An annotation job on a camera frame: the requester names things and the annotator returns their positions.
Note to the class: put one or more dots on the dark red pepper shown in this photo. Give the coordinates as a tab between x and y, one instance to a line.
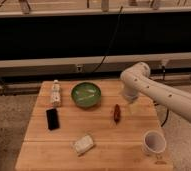
117	114

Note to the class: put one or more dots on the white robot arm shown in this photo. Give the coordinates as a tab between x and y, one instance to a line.
136	80

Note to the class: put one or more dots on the white sponge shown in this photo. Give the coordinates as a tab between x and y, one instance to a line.
83	144

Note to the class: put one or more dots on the green bowl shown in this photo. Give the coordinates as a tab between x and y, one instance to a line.
86	94

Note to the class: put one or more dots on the white plastic bottle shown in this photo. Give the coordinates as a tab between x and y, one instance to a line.
55	94

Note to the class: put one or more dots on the black rectangular block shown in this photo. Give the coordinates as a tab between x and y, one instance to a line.
52	119

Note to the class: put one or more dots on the white cup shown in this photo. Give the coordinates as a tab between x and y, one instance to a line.
153	143

